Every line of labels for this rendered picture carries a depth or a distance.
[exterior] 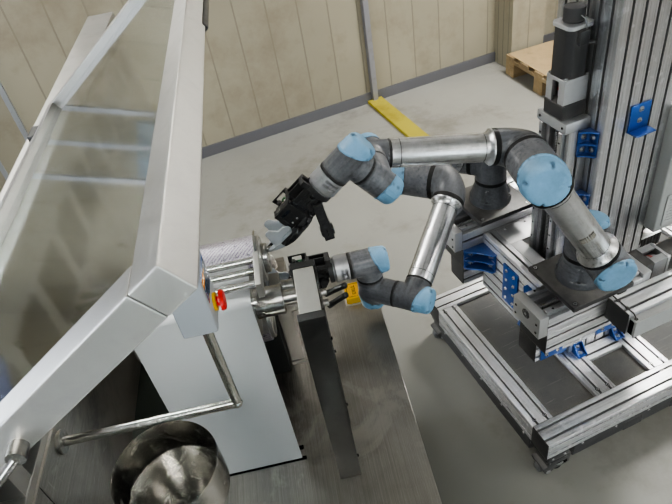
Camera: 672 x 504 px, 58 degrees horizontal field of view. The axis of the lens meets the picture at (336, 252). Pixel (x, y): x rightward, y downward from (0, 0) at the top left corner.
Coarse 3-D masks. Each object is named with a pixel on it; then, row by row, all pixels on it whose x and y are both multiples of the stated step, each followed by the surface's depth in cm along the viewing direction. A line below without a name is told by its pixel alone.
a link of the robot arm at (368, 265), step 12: (348, 252) 164; (360, 252) 162; (372, 252) 162; (384, 252) 162; (348, 264) 168; (360, 264) 161; (372, 264) 161; (384, 264) 161; (360, 276) 163; (372, 276) 163
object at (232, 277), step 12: (252, 252) 119; (216, 264) 118; (228, 264) 118; (240, 264) 118; (216, 276) 115; (228, 276) 115; (240, 276) 115; (216, 288) 113; (228, 288) 113; (240, 288) 113
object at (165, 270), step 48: (192, 0) 75; (96, 48) 129; (192, 48) 63; (192, 96) 55; (192, 144) 48; (144, 192) 44; (192, 192) 43; (144, 240) 38; (192, 240) 39; (144, 288) 35; (192, 288) 36; (96, 336) 37; (144, 336) 38; (48, 384) 39; (96, 384) 40; (0, 432) 41; (0, 480) 42
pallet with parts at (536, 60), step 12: (528, 48) 473; (540, 48) 470; (552, 48) 466; (516, 60) 466; (528, 60) 457; (540, 60) 454; (516, 72) 472; (528, 72) 451; (540, 72) 439; (540, 84) 442
